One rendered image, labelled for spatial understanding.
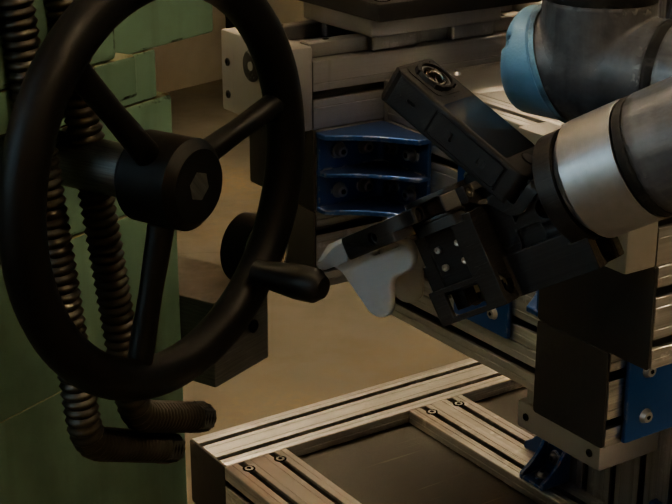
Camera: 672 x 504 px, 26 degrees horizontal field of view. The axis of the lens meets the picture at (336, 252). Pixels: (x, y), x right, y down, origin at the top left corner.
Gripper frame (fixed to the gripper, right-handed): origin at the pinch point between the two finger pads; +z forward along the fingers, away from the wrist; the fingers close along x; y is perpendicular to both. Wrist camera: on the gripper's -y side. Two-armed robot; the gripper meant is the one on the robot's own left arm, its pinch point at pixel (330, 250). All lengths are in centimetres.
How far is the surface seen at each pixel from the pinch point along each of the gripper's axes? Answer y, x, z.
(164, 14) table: -22.7, 10.6, 14.5
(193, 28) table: -21.3, 14.3, 15.4
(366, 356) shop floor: 21, 129, 104
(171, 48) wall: -75, 267, 237
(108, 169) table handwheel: -10.5, -11.9, 4.8
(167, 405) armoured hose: 5.8, -3.6, 17.1
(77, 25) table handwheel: -17.5, -18.8, -4.5
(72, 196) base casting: -11.6, -0.8, 20.5
